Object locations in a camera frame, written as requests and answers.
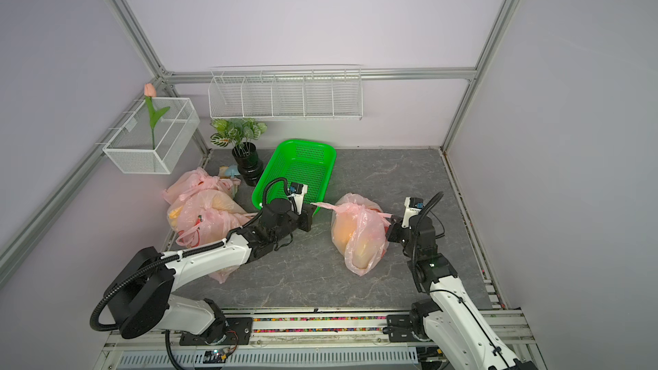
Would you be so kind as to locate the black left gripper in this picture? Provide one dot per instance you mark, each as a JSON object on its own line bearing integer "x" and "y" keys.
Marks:
{"x": 307, "y": 209}

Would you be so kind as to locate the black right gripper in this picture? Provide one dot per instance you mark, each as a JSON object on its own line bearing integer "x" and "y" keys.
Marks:
{"x": 397, "y": 228}

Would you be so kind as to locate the plain pink plastic bag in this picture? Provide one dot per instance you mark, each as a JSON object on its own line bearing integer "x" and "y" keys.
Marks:
{"x": 359, "y": 231}

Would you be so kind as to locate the pink peach printed bag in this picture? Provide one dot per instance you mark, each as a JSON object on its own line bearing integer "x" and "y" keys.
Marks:
{"x": 202, "y": 226}

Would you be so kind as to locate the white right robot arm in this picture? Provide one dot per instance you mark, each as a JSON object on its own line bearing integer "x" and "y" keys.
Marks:
{"x": 447, "y": 318}

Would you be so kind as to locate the green plastic basket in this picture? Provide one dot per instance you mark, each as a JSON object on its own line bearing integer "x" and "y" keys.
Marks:
{"x": 299, "y": 161}

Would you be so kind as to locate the black ceramic vase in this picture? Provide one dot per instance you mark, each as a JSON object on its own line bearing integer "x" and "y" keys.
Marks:
{"x": 249, "y": 164}

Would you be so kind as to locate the green variegated artificial plant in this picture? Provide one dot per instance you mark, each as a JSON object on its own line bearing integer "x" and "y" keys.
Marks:
{"x": 238, "y": 132}

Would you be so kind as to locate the artificial pink tulip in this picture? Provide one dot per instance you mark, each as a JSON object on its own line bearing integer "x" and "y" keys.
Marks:
{"x": 154, "y": 114}

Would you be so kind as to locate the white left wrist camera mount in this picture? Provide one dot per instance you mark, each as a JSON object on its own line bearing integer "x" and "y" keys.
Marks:
{"x": 296, "y": 193}

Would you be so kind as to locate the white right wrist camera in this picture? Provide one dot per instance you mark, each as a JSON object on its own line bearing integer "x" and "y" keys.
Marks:
{"x": 413, "y": 207}

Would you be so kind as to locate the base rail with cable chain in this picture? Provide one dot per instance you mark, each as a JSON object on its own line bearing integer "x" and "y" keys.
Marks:
{"x": 281, "y": 338}

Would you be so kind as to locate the white wire wall shelf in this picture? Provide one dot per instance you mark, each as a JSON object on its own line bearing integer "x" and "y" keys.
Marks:
{"x": 286, "y": 92}

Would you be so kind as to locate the white wire wall basket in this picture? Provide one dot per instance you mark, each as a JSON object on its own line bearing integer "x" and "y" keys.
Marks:
{"x": 130, "y": 147}

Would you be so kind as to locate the aluminium frame profile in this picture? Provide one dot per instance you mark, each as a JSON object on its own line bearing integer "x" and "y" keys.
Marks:
{"x": 15, "y": 252}

